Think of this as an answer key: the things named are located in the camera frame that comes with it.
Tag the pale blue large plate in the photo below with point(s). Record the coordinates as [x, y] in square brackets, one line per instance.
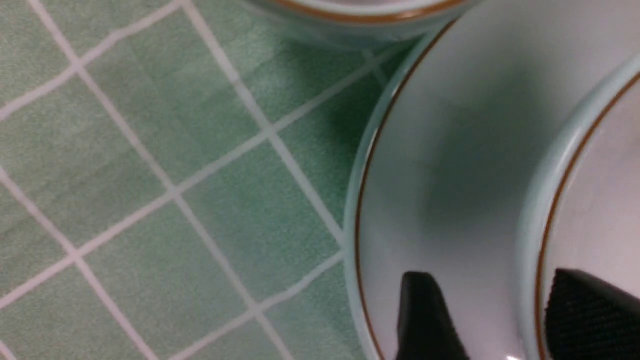
[446, 159]

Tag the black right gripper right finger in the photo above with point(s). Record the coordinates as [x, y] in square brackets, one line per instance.
[587, 318]

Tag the pale blue cup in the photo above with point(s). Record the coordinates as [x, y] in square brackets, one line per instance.
[356, 24]

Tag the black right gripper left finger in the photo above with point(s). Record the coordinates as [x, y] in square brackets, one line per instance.
[425, 330]

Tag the green checkered tablecloth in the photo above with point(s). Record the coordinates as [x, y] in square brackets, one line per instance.
[173, 182]

